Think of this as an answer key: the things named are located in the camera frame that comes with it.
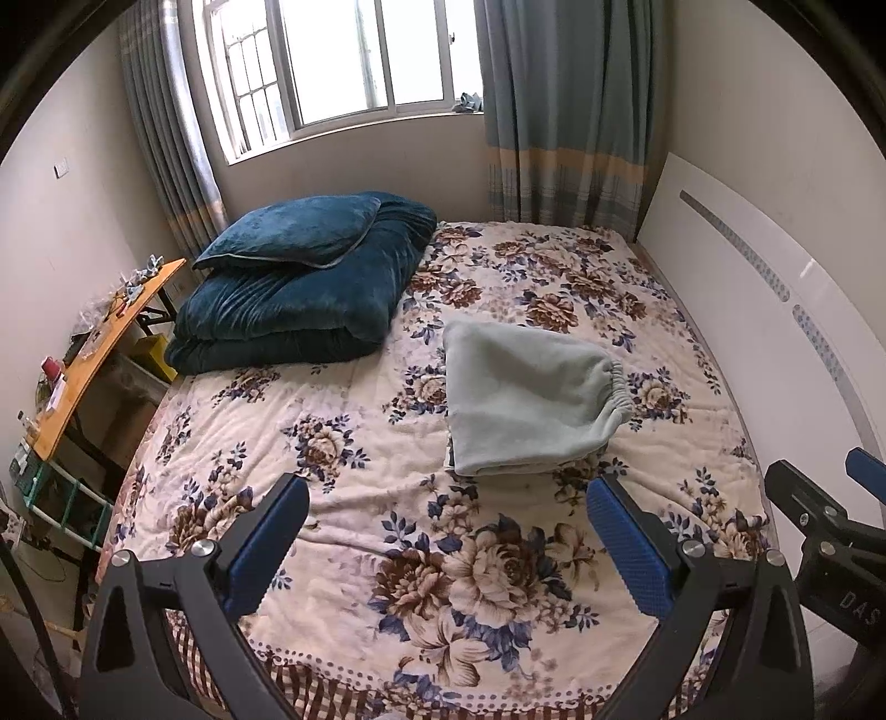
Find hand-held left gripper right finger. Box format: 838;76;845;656
586;474;816;720

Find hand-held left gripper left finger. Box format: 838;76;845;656
79;474;311;720

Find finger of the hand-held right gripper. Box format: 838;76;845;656
846;446;886;489
763;460;886;555

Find light green fleece pants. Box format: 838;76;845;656
441;320;634;479

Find floral bed blanket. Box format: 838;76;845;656
104;220;772;697

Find brown checked bed sheet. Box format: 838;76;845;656
166;616;728;720

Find green metal rack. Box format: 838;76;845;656
8;443;115;555

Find translucent storage box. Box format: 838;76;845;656
104;353;171;416

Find yellow box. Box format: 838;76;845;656
135;336;179;382

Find folded dark teal quilt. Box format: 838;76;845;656
164;192;439;375

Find orange wooden desk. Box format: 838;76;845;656
31;258;189;486

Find white headboard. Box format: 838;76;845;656
633;152;886;486

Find small grey-white ornaments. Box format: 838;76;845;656
121;259;163;295

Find dark teal velvet pillow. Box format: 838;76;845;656
192;192;383;271

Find grey-blue curtain with checked hem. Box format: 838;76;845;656
117;0;229;260

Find grey-blue curtain with beige band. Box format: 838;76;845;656
474;0;655;240

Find black cable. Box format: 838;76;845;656
0;536;70;720

